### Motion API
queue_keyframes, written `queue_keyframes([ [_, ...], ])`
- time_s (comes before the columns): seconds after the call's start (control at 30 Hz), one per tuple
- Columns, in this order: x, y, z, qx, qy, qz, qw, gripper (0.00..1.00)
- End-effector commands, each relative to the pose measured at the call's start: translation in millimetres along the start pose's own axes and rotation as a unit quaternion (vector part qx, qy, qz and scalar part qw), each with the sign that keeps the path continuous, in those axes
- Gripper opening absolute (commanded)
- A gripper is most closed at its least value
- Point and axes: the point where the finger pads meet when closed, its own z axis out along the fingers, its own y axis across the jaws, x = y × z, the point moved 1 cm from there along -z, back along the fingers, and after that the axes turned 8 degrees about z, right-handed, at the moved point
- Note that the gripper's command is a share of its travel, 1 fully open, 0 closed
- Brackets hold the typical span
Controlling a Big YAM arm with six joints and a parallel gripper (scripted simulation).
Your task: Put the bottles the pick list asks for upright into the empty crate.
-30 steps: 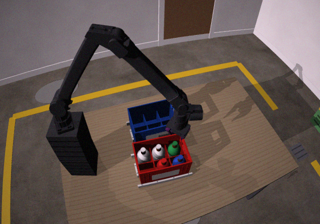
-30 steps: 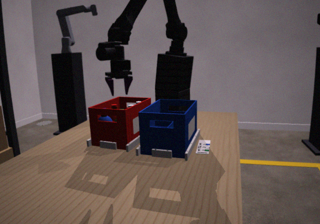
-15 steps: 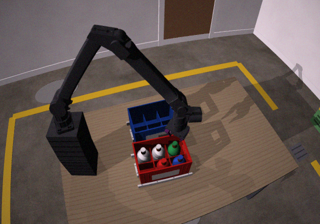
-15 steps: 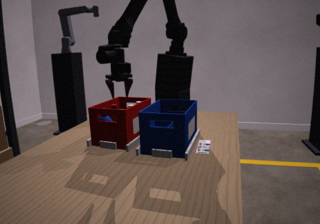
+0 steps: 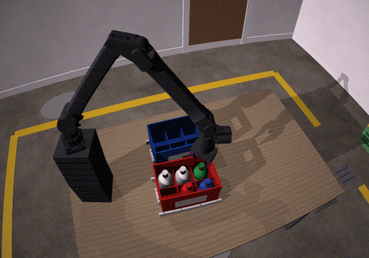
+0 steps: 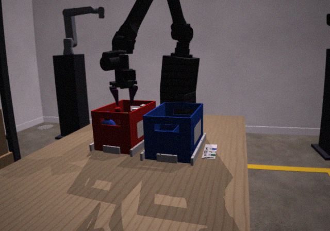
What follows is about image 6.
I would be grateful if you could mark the blue bottle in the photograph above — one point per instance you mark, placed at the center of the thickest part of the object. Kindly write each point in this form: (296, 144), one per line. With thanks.
(108, 122)

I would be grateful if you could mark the blue plastic crate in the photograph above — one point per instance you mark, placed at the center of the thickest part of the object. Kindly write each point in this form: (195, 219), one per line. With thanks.
(173, 134)

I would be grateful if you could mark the white paper pick list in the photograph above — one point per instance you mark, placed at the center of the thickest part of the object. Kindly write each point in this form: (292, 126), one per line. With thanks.
(209, 151)

